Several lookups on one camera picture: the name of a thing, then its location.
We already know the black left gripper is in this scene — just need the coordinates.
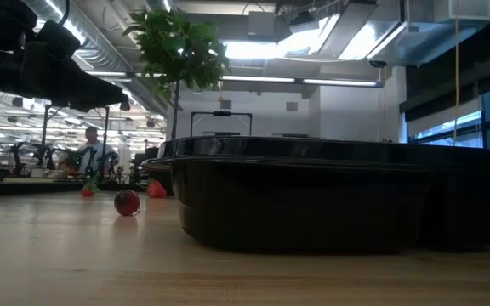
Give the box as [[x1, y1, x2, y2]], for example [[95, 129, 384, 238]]
[[0, 19, 130, 114]]

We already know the red strawberry with green leaves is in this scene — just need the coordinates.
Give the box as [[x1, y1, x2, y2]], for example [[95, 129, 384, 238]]
[[79, 181, 100, 199]]

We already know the dark red cherry with stem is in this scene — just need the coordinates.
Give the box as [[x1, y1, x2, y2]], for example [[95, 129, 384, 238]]
[[113, 189, 141, 217]]

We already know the person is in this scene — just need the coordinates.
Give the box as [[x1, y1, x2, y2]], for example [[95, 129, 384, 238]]
[[77, 126, 119, 178]]

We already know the green leafy plant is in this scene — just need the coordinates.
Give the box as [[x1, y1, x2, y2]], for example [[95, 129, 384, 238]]
[[122, 8, 232, 141]]

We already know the long ceiling light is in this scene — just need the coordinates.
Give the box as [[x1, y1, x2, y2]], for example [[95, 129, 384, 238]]
[[220, 75, 385, 89]]

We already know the black plastic divided container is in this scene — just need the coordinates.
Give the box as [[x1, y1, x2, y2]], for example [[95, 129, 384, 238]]
[[138, 135, 490, 252]]

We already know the tall black gantry frame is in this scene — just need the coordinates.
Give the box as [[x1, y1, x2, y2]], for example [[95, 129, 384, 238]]
[[43, 105, 111, 179]]

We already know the black aluminium table frame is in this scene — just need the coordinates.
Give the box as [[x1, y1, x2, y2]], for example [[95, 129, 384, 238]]
[[0, 180, 146, 197]]

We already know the low black gantry frame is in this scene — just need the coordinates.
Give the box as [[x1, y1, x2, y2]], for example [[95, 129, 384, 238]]
[[190, 110, 254, 138]]

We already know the large silver rectangular duct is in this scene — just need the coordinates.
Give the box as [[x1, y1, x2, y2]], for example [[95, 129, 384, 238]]
[[287, 0, 490, 67]]

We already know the yellow hanging cable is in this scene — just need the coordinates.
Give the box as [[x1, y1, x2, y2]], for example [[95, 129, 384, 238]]
[[452, 0, 461, 144]]

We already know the window with black frame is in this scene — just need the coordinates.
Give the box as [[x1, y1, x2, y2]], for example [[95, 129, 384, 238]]
[[407, 87, 490, 150]]

